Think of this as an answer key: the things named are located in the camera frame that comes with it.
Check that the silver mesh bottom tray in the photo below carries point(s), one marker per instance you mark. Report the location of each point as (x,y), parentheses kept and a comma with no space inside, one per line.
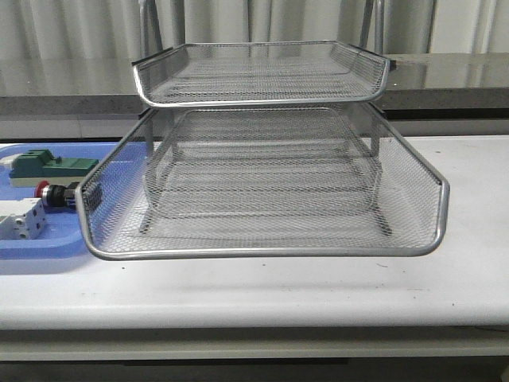
(271,187)

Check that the grey metal rack frame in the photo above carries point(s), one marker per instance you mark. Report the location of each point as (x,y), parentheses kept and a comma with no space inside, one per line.
(347,131)

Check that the silver mesh top tray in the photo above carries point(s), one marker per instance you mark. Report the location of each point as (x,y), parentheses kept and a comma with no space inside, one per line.
(258,73)

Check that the green and beige switch block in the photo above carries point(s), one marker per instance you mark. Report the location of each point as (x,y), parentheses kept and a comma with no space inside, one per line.
(34,166)

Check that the blue plastic tray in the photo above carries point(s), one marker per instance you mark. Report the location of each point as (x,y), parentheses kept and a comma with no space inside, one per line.
(51,246)

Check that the silver mesh tray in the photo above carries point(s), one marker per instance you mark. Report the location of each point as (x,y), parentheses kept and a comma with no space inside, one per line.
(413,195)
(258,73)
(271,187)

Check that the red emergency push button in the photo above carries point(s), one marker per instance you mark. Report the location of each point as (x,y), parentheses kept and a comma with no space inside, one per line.
(55,196)

